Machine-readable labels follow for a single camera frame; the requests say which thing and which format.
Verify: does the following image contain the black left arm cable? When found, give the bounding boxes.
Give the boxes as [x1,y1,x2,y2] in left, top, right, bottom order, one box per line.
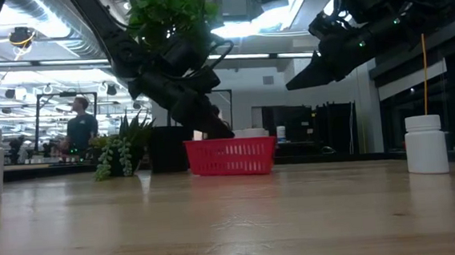
[183,38,237,81]

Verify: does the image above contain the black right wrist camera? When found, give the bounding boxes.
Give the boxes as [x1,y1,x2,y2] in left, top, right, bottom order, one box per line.
[306,10,340,38]

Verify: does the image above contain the large green potted plant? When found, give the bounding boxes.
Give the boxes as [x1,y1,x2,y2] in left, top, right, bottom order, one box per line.
[126,0,231,176]

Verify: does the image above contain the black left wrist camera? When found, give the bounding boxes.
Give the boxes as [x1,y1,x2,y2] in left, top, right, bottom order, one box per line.
[156,31,215,75]

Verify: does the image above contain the black station frame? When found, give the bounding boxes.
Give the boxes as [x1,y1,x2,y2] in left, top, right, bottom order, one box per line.
[31,89,102,155]

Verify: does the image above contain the person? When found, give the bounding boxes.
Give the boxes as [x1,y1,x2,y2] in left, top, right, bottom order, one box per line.
[57,95,101,158]

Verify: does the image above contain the black cabinets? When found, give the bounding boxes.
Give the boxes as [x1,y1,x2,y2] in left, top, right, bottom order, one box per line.
[260,99,361,161]

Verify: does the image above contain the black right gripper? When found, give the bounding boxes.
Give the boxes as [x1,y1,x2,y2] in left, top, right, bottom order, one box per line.
[281,14,414,92]

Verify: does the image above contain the small succulent plant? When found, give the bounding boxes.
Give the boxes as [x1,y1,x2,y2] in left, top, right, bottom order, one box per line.
[88,109,160,183]

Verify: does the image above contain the grey ceiling box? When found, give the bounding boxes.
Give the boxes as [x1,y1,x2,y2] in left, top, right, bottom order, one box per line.
[220,0,265,22]

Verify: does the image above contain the red plastic basket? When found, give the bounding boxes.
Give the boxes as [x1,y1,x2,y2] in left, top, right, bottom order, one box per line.
[183,134,279,181]

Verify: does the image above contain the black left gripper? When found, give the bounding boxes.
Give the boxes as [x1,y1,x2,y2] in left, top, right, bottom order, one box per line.
[127,66,236,146]

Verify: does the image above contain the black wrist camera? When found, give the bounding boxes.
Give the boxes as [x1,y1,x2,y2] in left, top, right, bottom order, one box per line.
[156,31,215,75]
[306,10,340,38]

